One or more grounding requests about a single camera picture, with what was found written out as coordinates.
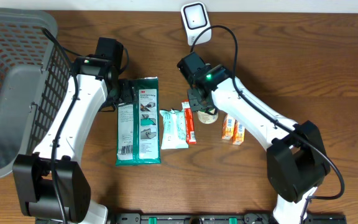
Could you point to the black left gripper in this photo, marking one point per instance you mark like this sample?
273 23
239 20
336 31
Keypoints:
130 93

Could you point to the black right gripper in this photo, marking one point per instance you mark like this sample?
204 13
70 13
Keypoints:
194 104

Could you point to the green lid white jar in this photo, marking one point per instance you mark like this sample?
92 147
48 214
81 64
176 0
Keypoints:
208 117

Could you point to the green white wipes pack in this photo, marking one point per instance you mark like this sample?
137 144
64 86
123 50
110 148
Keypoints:
138 128

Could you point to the red snack packet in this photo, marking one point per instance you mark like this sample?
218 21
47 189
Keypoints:
190 129

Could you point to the orange juice box pair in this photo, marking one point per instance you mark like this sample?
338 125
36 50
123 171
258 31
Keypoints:
233 130

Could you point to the light teal snack packet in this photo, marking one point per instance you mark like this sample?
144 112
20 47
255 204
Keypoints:
174 129

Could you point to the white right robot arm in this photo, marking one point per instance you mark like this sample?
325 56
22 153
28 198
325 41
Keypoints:
296 158

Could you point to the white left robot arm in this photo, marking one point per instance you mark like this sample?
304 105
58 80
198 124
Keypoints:
50 183

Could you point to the white barcode scanner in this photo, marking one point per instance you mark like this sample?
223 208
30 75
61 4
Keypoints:
195 19

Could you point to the grey plastic mesh basket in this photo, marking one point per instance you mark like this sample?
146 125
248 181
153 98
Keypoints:
33 82

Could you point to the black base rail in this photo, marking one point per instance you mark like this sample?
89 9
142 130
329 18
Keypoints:
136 218

